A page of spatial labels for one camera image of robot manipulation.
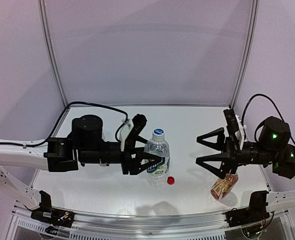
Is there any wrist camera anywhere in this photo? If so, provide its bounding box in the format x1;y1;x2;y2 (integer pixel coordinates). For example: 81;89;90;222
119;114;148;152
223;109;246;152

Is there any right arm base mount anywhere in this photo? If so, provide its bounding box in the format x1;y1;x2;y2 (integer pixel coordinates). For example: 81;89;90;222
224;190;270;228

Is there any blue white bottle cap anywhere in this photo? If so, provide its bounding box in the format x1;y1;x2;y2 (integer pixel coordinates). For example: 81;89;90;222
152;128;165;139

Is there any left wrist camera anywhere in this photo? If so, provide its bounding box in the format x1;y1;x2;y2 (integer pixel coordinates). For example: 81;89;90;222
119;114;148;152

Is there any red bottle cap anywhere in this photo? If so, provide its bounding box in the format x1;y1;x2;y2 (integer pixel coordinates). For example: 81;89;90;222
166;176;175;185

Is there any left aluminium frame post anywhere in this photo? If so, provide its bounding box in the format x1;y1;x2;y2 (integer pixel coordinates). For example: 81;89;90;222
37;0;68;108

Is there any aluminium frame post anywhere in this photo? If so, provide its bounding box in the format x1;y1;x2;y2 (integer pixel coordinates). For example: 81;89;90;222
229;0;260;108
37;0;68;108

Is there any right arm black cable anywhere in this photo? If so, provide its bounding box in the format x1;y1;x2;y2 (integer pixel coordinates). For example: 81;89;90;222
241;93;283;141

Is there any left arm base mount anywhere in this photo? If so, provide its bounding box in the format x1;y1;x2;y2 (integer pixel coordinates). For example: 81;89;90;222
31;190;75;235

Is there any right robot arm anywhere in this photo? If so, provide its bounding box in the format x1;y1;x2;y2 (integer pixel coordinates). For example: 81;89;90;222
195;110;295;180

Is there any aluminium front rail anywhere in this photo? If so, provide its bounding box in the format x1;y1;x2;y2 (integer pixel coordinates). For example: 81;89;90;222
5;205;295;240

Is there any clear bottle green blue label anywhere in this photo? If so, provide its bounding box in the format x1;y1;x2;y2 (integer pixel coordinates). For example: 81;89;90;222
144;128;170;188

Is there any amber tea bottle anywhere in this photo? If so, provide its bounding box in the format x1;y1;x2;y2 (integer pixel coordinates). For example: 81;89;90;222
210;173;239;200

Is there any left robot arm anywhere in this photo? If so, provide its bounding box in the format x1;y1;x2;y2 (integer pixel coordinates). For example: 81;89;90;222
0;114;163;213

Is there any right aluminium frame post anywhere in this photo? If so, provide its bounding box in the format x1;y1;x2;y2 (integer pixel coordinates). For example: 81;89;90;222
229;0;260;108

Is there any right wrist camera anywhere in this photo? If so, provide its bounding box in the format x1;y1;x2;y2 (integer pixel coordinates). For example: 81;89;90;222
223;109;246;152

